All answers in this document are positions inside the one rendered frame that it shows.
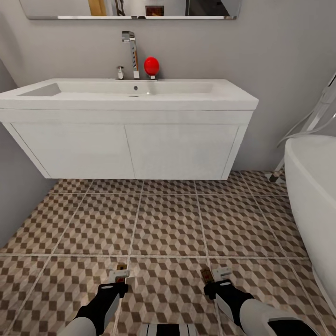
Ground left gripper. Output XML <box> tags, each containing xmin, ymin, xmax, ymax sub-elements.
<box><xmin>98</xmin><ymin>282</ymin><xmax>128</xmax><ymax>298</ymax></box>

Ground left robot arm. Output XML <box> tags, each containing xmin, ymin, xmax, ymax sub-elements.
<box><xmin>57</xmin><ymin>269</ymin><xmax>130</xmax><ymax>336</ymax></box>

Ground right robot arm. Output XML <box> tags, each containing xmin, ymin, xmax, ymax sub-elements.
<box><xmin>203</xmin><ymin>266</ymin><xmax>321</xmax><ymax>336</ymax></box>

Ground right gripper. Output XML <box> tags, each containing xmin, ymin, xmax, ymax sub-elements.
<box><xmin>203</xmin><ymin>280</ymin><xmax>231</xmax><ymax>300</ymax></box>

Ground mousetrap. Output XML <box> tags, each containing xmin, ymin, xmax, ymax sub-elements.
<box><xmin>201</xmin><ymin>267</ymin><xmax>214</xmax><ymax>286</ymax></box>
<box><xmin>116</xmin><ymin>265</ymin><xmax>127</xmax><ymax>283</ymax></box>

